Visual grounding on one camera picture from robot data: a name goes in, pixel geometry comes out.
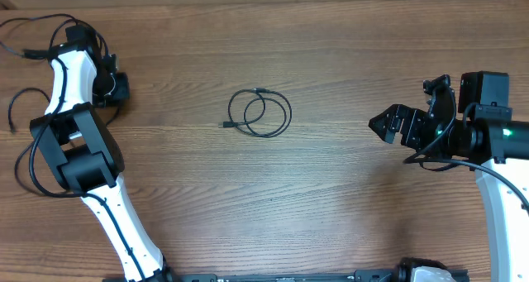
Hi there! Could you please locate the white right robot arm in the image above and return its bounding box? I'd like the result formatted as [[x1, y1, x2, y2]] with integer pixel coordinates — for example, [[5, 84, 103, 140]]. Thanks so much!
[[369, 71, 528, 281]]

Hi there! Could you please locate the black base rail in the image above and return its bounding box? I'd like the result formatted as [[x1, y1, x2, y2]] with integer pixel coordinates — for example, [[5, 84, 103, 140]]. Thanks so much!
[[145, 257, 470, 282]]

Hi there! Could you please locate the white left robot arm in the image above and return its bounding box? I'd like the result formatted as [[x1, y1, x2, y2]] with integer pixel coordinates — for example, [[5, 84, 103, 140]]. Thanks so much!
[[30, 22, 176, 281]]

